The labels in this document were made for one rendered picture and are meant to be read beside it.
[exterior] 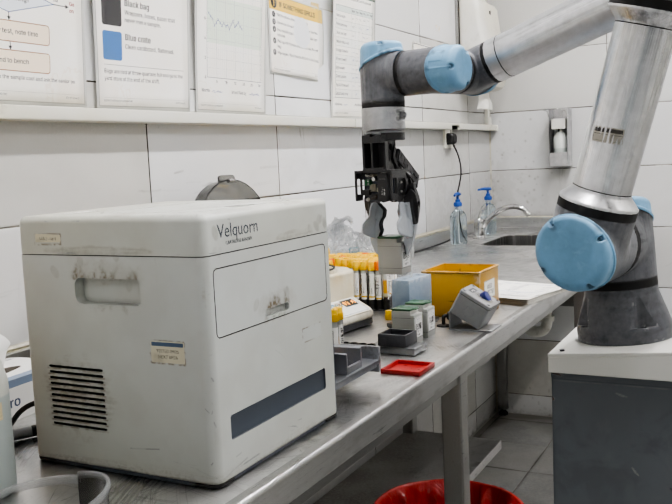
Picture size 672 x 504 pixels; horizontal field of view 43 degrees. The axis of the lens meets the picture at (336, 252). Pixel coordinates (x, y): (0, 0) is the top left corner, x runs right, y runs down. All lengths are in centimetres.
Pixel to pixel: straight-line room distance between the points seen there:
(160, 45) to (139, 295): 98
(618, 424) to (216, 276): 74
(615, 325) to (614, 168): 27
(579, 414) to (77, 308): 80
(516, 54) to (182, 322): 79
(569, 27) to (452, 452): 79
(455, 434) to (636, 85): 73
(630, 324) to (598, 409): 14
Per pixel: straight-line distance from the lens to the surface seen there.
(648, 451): 142
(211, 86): 201
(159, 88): 186
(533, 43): 145
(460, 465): 164
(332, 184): 251
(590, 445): 143
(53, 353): 106
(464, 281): 181
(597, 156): 126
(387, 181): 142
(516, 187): 392
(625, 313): 140
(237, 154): 209
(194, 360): 92
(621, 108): 125
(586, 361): 137
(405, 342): 150
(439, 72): 138
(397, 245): 148
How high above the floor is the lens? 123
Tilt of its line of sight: 6 degrees down
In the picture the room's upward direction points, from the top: 3 degrees counter-clockwise
